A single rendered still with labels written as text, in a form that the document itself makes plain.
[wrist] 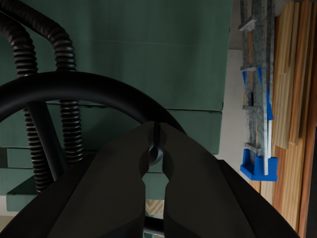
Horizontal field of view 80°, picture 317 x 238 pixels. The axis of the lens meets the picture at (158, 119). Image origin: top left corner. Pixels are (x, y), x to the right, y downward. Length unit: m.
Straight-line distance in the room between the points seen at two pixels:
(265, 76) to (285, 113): 0.59
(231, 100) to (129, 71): 2.65
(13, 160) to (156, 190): 0.29
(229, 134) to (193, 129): 2.64
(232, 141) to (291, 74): 1.60
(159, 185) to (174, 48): 0.27
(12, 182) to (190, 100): 0.39
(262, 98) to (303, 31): 0.69
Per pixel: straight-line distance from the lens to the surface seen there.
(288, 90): 1.70
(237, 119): 3.03
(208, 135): 0.39
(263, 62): 1.19
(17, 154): 0.47
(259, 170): 1.28
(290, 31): 1.73
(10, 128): 0.46
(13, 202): 0.38
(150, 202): 0.44
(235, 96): 2.98
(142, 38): 0.38
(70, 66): 0.27
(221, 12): 0.42
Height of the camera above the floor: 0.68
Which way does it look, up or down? 7 degrees up
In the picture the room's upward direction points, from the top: 177 degrees counter-clockwise
